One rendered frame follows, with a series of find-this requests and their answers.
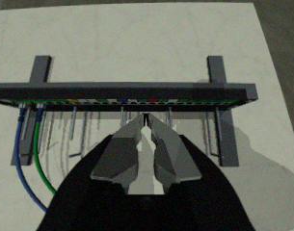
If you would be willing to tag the blue patch cord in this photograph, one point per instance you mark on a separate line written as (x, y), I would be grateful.
(18, 166)

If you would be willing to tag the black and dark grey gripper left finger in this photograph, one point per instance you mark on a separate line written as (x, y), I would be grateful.
(113, 160)

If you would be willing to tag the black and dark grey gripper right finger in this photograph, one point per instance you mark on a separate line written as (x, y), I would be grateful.
(178, 160)

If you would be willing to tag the dark grey port rack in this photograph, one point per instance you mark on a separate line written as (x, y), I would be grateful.
(39, 96)

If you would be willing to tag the green patch cord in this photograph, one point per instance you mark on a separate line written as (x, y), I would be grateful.
(36, 155)

